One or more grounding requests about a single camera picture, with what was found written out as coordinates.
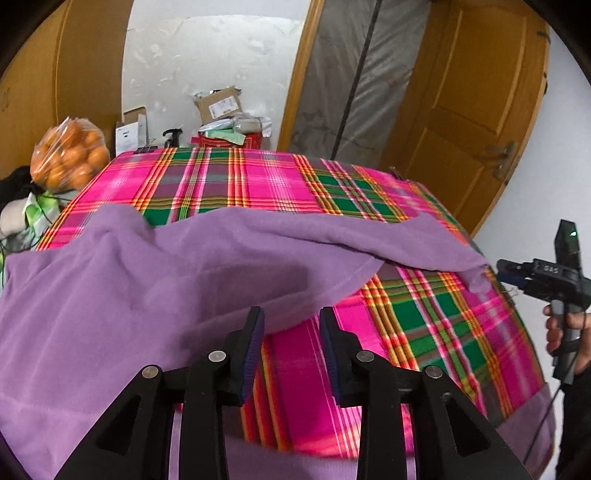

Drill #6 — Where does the grey plastic parcel bag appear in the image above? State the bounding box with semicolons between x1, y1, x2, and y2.
198;115;273;139

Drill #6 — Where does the brown cardboard box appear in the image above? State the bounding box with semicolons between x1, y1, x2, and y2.
193;85;244;127

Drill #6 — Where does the green tissue packet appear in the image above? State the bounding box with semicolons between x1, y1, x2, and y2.
23;189;63;227

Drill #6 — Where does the purple fleece garment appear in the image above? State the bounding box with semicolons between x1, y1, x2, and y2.
0;203;555;480

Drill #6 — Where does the bag of oranges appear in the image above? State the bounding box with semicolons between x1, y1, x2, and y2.
30;117;112;192

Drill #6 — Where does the person's right hand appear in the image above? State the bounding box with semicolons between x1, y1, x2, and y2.
544;304;591;376

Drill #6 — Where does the person's right forearm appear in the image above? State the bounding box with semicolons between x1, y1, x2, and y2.
556;360;591;480

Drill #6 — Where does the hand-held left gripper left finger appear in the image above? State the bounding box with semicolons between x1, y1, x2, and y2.
54;305;267;480

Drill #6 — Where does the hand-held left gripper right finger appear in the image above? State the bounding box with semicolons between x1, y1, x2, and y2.
320;307;536;480

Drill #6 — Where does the wooden door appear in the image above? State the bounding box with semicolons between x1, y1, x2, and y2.
383;0;552;236

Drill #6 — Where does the metal door handle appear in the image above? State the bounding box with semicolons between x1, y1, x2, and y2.
485;141;518;181

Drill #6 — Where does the red box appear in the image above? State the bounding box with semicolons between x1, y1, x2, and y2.
198;130;263;151

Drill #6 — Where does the black cloth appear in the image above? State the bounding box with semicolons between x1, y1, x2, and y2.
0;166;35;213

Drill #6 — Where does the wooden wardrobe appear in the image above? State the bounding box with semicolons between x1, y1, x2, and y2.
0;0;134;185

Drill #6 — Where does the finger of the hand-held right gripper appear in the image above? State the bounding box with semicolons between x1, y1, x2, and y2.
501;276;552;302
496;259;536;278

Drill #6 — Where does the small white box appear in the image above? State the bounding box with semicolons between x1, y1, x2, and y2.
115;106;149;155

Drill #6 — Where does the wooden door frame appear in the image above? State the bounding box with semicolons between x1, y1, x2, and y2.
276;0;327;154

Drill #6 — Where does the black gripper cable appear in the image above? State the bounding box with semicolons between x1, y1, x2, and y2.
522;383;566;467

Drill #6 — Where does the grey door curtain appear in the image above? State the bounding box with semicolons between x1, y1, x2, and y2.
288;0;432;169

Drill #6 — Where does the pink green plaid blanket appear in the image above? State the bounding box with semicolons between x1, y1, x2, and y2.
36;147;548;462

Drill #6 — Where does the beige pouch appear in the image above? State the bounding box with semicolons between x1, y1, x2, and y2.
0;200;28;236

